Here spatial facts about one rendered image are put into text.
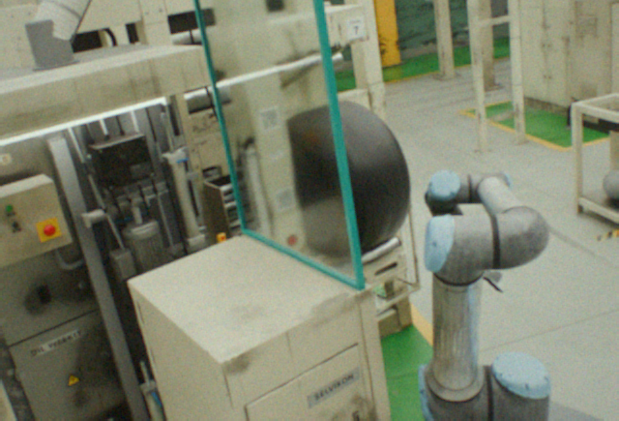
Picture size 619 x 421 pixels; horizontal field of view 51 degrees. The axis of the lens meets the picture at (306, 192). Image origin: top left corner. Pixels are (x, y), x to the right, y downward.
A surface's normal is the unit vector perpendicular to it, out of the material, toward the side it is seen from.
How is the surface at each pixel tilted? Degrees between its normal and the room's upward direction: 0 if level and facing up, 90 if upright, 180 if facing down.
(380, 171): 73
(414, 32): 90
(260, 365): 90
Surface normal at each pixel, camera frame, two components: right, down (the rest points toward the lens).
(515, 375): -0.01, -0.91
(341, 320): 0.56, 0.19
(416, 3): 0.25, 0.29
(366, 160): 0.42, -0.27
